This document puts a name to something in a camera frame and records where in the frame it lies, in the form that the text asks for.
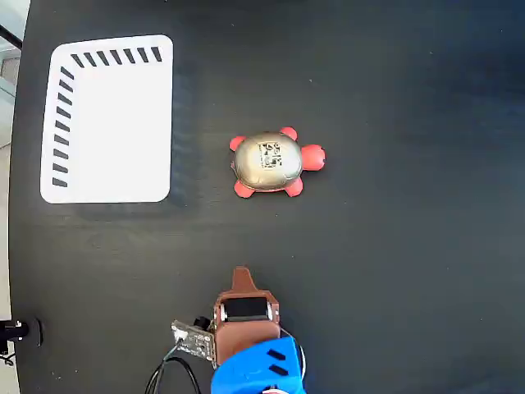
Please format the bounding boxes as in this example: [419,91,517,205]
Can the black metal bar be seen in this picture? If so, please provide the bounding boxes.
[0,24,24,50]

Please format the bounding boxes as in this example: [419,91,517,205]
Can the black table clamp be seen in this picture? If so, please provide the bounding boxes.
[0,317,44,366]

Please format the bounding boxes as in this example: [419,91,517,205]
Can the red turtle toy gold shell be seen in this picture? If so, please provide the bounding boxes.
[228,126,327,199]

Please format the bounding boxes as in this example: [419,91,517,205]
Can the green camera circuit board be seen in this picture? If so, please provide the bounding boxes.
[171,316,217,369]

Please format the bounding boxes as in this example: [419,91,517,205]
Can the black camera cable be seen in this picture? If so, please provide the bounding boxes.
[144,343,202,394]

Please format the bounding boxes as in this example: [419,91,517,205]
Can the white slotted tray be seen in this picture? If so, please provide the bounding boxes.
[39,34,175,204]

